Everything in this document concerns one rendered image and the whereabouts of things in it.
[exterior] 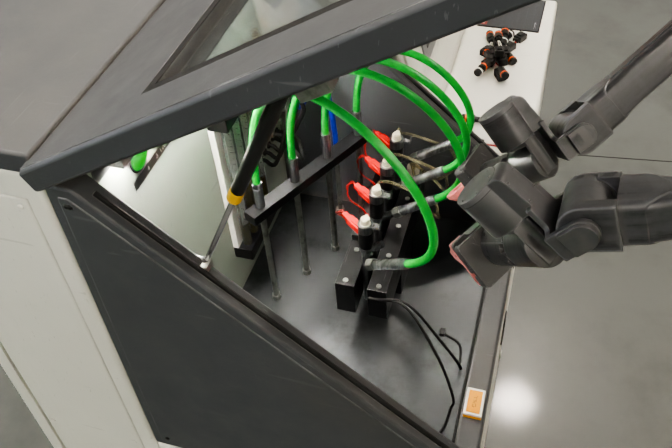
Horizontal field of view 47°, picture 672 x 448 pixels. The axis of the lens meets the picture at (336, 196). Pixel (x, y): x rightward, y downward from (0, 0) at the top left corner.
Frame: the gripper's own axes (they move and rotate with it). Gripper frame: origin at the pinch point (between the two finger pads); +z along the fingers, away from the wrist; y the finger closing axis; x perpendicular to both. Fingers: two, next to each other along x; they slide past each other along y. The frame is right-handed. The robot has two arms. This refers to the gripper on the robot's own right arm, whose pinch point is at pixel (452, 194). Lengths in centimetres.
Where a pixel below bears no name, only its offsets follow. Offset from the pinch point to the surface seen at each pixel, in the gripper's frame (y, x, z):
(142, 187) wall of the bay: 33.4, 31.4, 17.6
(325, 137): 17.3, -7.6, 25.3
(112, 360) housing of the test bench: 15, 47, 37
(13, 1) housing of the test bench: 68, 21, 28
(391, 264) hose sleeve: -1.6, 13.3, 7.3
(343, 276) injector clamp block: -4.0, 7.9, 28.7
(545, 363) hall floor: -92, -60, 79
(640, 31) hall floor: -72, -259, 101
